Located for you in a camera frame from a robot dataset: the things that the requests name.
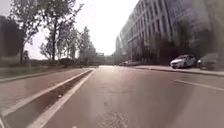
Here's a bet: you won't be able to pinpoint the row of trees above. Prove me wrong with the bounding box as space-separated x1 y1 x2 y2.
8 0 108 66

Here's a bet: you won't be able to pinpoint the kerb strip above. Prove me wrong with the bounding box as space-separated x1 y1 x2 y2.
0 68 94 128

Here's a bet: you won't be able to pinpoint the dark vehicle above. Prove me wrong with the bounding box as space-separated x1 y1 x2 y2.
196 52 220 71

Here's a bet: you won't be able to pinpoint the grey asphalt road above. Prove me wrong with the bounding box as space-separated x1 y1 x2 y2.
26 65 224 128

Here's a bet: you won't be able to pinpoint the group of dark trees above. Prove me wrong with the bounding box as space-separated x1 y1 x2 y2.
131 19 214 66

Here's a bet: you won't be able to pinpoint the white car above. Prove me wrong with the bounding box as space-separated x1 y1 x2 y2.
169 54 198 70

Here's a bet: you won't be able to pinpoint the parked vehicles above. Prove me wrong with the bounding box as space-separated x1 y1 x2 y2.
118 59 143 67

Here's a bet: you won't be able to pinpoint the grey pavement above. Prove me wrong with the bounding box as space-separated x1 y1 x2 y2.
133 64 224 78

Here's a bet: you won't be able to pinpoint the long pale building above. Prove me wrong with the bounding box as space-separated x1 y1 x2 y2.
114 0 224 66

